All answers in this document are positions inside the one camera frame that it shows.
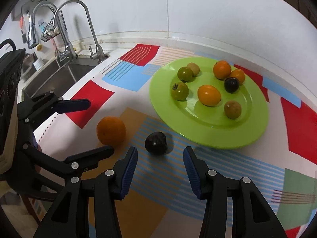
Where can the dark purple plum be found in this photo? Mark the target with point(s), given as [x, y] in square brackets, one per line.
[156, 144]
[231, 84]

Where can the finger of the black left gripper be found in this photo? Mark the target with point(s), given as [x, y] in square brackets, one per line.
[73, 105]
[89, 160]

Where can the small orange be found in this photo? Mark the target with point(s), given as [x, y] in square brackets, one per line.
[239, 75]

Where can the wire sink caddy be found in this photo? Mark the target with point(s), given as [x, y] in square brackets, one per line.
[48, 30]

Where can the small orange tangerine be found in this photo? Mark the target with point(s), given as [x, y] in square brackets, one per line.
[209, 95]

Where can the colourful patterned tablecloth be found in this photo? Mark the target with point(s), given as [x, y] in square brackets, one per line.
[160, 203]

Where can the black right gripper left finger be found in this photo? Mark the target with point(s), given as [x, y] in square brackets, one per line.
[68, 215]

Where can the stainless steel sink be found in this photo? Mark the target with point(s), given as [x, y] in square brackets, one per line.
[57, 77]

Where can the chrome kitchen faucet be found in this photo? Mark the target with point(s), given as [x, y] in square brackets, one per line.
[78, 31]

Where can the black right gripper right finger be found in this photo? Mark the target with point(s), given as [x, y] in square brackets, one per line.
[252, 215]

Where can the yellow-brown round fruit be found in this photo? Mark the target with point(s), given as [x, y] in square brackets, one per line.
[232, 109]

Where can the yellowish round fruit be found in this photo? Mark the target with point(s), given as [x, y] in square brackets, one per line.
[194, 67]

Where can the large orange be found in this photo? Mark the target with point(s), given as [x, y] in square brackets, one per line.
[111, 131]

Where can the green plate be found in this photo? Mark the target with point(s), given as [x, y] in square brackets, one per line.
[198, 105]

